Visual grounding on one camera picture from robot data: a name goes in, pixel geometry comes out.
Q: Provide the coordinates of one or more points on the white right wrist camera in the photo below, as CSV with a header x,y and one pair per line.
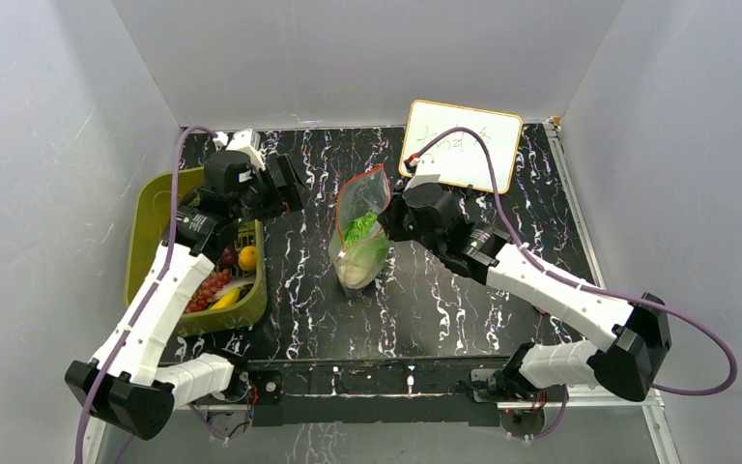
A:
x,y
423,170

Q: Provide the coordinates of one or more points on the yellow banana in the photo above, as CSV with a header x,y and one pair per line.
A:
x,y
225,298

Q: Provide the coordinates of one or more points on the white board orange frame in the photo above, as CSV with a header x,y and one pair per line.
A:
x,y
474,145

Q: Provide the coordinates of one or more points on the orange tangerine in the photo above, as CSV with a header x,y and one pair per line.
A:
x,y
248,259

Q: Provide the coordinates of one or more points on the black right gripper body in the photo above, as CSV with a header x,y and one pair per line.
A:
x,y
398,217

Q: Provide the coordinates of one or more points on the green lettuce head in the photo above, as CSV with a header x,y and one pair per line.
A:
x,y
360,252

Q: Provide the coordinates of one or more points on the clear zip top bag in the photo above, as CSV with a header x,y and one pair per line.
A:
x,y
368,192

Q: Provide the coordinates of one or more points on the olive green plastic basket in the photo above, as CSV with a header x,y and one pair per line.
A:
x,y
151,217

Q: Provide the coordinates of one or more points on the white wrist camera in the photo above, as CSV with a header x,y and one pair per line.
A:
x,y
246,141
423,170

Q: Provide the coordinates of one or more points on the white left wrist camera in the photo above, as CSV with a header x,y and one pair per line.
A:
x,y
246,141

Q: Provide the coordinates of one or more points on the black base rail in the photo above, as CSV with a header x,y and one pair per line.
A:
x,y
422,389

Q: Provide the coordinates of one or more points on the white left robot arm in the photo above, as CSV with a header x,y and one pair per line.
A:
x,y
153,320

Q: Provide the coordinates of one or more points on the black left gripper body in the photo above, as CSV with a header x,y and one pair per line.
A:
x,y
265,201

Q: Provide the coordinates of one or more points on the red grape bunch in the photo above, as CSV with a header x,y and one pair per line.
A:
x,y
205,295

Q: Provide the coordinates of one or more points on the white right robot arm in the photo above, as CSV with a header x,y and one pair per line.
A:
x,y
623,346

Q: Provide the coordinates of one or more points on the dark red plum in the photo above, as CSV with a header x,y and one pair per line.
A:
x,y
229,258

